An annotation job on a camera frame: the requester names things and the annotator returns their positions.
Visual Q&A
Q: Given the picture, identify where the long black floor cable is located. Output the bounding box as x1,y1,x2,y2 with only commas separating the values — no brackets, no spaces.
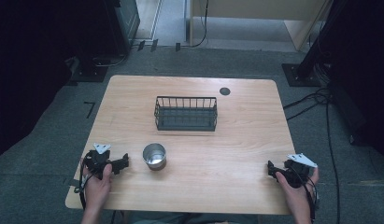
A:
324,92,342,224

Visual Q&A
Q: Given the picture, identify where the light wooden furniture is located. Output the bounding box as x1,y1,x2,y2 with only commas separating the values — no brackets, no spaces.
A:
189,0,334,52

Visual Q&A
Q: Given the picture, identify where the dark cabinet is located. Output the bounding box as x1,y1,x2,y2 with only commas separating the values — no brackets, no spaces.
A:
114,0,141,56

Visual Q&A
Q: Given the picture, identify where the black wire basket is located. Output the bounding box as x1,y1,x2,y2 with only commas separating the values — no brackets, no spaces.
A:
153,95,219,133

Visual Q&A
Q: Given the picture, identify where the grey looped floor cable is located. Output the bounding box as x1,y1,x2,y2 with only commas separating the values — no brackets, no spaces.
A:
92,54,128,68

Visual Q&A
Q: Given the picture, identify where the steel cup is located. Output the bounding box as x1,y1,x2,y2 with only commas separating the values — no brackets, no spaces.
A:
142,142,167,172

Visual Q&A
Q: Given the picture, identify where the black angled floor tape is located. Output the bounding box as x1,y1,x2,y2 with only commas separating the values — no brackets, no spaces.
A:
83,101,96,119

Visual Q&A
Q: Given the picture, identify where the person's left hand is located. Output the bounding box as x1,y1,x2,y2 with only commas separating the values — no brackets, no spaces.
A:
82,163,113,213

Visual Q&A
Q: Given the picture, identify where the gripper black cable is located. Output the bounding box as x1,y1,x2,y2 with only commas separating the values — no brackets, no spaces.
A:
289,165,319,224
75,157,94,211

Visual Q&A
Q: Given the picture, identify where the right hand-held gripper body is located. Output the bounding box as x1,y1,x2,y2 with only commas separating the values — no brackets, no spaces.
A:
275,152,319,189

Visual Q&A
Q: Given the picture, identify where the person's right hand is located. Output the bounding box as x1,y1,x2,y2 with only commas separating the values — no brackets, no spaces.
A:
275,167,320,217

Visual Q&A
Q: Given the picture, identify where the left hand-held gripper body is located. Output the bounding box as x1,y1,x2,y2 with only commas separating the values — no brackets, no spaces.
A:
83,143,115,180

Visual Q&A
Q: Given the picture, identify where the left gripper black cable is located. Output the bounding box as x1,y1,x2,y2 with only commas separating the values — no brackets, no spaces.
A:
75,157,94,211

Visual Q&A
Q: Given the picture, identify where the black hanging cable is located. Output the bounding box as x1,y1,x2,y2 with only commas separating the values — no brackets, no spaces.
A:
191,0,210,49

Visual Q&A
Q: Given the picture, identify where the dark stand with floor base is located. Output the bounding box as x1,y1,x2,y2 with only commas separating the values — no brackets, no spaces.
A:
65,0,125,84

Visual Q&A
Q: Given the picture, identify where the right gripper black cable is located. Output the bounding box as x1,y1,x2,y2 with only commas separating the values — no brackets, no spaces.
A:
289,165,319,224

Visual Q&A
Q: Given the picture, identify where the black stand with base plate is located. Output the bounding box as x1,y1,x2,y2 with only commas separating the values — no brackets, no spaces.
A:
280,0,347,88

